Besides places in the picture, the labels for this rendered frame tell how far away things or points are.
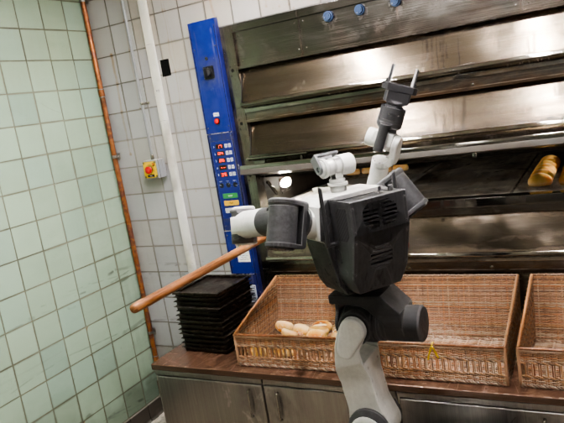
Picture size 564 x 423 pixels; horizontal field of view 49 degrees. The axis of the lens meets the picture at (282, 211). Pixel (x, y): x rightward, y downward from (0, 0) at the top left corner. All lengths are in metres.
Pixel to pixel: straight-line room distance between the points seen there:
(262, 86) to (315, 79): 0.28
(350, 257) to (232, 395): 1.28
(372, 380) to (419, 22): 1.48
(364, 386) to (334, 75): 1.41
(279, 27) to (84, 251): 1.53
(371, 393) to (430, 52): 1.42
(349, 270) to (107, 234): 1.99
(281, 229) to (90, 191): 1.85
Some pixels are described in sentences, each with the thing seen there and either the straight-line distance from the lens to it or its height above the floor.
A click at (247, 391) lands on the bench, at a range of 2.81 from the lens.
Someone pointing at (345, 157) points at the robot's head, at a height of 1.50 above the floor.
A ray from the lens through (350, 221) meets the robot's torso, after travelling 1.74.
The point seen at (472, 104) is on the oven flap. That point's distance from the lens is 2.69.
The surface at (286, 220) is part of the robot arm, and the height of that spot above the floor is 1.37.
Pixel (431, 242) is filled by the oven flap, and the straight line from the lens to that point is 2.81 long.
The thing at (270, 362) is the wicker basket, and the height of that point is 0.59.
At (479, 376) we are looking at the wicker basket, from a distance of 2.44.
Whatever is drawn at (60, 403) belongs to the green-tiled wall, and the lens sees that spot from 3.39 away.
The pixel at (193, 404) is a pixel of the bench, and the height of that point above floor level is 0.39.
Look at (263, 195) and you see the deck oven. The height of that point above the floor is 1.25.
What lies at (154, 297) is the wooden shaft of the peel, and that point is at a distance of 1.90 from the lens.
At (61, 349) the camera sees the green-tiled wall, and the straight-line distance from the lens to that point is 3.34.
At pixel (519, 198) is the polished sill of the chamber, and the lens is 2.70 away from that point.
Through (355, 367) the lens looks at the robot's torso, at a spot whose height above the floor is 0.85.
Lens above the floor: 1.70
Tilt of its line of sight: 10 degrees down
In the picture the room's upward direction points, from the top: 9 degrees counter-clockwise
